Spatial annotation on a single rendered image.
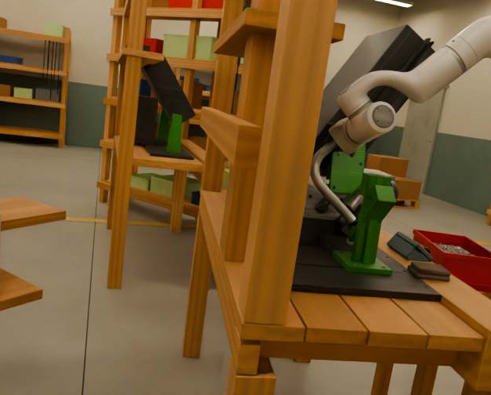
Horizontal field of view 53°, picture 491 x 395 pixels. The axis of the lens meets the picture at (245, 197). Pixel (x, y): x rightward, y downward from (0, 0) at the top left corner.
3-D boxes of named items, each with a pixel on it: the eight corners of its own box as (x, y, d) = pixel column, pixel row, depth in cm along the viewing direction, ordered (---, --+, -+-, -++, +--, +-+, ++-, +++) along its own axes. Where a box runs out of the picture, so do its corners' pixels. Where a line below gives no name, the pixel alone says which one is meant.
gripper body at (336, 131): (377, 137, 142) (359, 145, 153) (355, 109, 142) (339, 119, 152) (359, 152, 140) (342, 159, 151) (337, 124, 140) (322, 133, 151)
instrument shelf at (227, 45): (271, 62, 208) (272, 52, 207) (344, 41, 120) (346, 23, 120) (213, 53, 203) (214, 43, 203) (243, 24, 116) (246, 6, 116)
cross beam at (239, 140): (210, 127, 229) (212, 107, 228) (256, 169, 104) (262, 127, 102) (199, 125, 229) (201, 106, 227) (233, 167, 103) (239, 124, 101)
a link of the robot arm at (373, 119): (338, 123, 137) (359, 149, 138) (359, 110, 125) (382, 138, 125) (359, 106, 140) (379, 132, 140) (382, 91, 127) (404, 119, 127)
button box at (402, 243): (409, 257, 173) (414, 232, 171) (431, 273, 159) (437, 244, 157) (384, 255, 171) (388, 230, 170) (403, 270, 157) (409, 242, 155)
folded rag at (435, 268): (415, 277, 139) (417, 268, 138) (406, 268, 147) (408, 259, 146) (449, 282, 139) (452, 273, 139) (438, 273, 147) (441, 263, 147)
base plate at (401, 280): (319, 206, 235) (319, 202, 234) (440, 302, 128) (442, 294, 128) (232, 197, 228) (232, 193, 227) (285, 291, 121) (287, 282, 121)
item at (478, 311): (329, 224, 259) (333, 197, 256) (529, 393, 114) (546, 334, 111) (303, 222, 257) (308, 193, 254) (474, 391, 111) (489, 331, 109)
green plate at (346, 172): (352, 197, 171) (357, 138, 173) (362, 195, 163) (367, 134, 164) (321, 193, 169) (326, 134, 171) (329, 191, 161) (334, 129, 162)
